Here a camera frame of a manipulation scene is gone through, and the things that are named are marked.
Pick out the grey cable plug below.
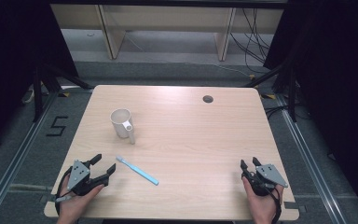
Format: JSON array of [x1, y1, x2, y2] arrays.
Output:
[[55, 194, 75, 203]]

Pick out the light blue toothbrush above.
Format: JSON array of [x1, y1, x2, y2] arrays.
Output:
[[115, 155, 160, 187]]

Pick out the white cup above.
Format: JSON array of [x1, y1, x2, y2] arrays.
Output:
[[109, 107, 137, 146]]

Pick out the person's left hand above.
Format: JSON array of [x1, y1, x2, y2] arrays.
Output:
[[57, 184, 105, 224]]

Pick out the person's right hand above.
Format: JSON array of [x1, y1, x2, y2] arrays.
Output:
[[241, 177, 285, 224]]

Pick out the thin white floor cable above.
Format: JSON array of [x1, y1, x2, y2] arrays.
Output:
[[213, 63, 253, 78]]

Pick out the black floor cables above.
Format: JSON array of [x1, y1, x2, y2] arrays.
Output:
[[264, 104, 312, 121]]

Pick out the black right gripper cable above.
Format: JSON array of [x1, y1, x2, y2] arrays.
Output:
[[265, 184, 283, 224]]

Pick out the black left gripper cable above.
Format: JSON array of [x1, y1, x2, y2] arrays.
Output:
[[54, 169, 73, 217]]

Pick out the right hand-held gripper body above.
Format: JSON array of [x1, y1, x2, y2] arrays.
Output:
[[243, 163, 289, 197]]

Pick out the white coiled cable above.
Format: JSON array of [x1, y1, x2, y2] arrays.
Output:
[[21, 88, 36, 105]]

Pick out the grey tape patch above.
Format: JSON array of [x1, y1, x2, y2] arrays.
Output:
[[282, 201, 308, 215]]

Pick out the black curtain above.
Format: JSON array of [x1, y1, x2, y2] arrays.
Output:
[[0, 0, 79, 157], [263, 0, 358, 220]]

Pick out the bundle of black hanging cables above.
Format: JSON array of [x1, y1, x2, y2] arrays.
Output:
[[228, 7, 274, 75]]

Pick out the metal floor rail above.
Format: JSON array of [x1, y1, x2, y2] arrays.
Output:
[[275, 93, 347, 224], [0, 91, 60, 224]]

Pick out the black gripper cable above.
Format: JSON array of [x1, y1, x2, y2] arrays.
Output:
[[54, 169, 73, 217], [265, 184, 283, 224]]

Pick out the black metal stand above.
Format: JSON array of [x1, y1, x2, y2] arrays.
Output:
[[32, 63, 95, 123], [242, 59, 298, 123]]

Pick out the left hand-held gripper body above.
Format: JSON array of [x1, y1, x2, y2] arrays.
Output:
[[65, 159, 97, 197]]

